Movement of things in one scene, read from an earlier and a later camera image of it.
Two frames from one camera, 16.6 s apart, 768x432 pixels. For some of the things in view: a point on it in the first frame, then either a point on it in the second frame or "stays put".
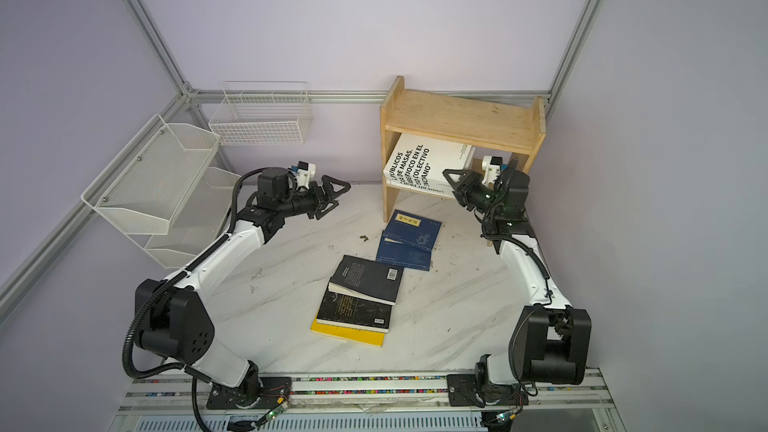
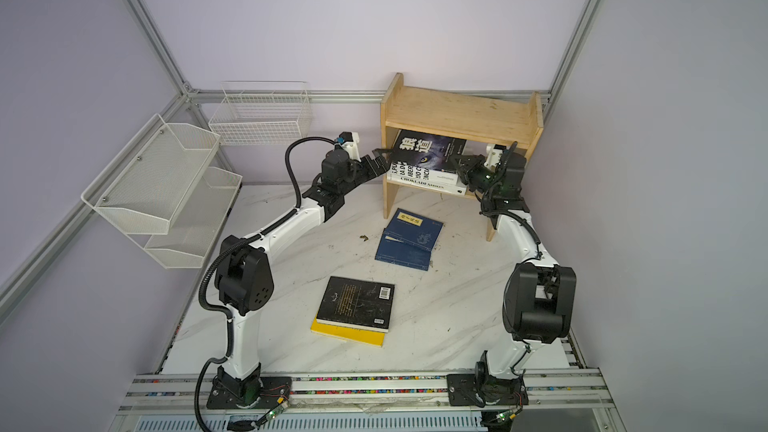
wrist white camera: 306,171 → 351,144
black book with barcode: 367,279 → 427,151
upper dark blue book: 413,229 stays put
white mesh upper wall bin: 150,181 stays put
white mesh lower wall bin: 202,218 stays put
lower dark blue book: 403,254 stays put
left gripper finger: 328,186 → 382,161
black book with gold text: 342,310 stays put
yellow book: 348,333 stays put
